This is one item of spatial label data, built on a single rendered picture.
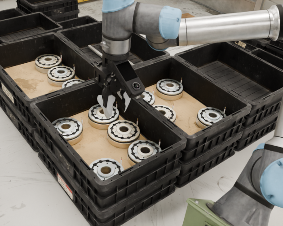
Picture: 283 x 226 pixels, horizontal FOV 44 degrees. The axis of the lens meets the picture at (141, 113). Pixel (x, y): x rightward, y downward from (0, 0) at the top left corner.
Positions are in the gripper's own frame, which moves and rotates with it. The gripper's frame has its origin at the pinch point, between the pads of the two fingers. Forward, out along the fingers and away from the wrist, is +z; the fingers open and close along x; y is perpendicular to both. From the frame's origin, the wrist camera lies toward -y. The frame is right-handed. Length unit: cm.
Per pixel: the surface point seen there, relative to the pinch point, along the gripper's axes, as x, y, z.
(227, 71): -66, 9, 12
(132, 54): -40, 42, 12
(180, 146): -7.4, -19.8, 2.0
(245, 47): -176, 68, 56
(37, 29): -45, 152, 45
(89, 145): 8.0, 3.1, 11.5
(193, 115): -31.2, -4.4, 11.5
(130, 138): -2.3, -4.2, 8.3
